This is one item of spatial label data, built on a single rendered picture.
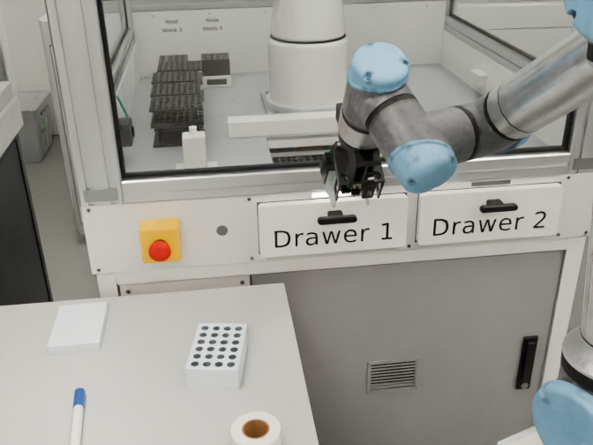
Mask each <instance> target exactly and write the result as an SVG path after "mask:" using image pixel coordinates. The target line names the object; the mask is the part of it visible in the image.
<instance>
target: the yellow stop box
mask: <svg viewBox="0 0 593 445"><path fill-rule="evenodd" d="M139 241H140V247H141V254H142V260H143V262H144V263H156V262H168V261H180V260H181V259H182V243H181V234H180V226H179V220H178V218H168V219H155V220H143V221H140V225H139ZM156 241H164V242H166V243H167V244H169V246H170V248H171V254H170V256H169V258H168V259H167V260H165V261H155V260H152V259H151V258H150V256H149V253H148V250H149V246H150V245H151V244H152V243H153V242H156Z"/></svg>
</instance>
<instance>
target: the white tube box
mask: <svg viewBox="0 0 593 445"><path fill-rule="evenodd" d="M247 346H248V327H247V324H242V323H199V325H198V328H197V331H196V334H195V337H194V340H193V343H192V346H191V351H190V354H189V357H188V360H187V363H186V366H185V369H184V370H185V379H186V387H187V388H226V389H239V388H240V383H241V379H242V374H243V369H244V361H245V355H246V351H247Z"/></svg>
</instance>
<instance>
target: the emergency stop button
mask: <svg viewBox="0 0 593 445"><path fill-rule="evenodd" d="M148 253H149V256H150V258H151V259H152V260H155V261H165V260H167V259H168V258H169V256H170V254H171V248H170V246H169V244H167V243H166V242H164V241H156V242H153V243H152V244H151V245H150V246H149V250H148Z"/></svg>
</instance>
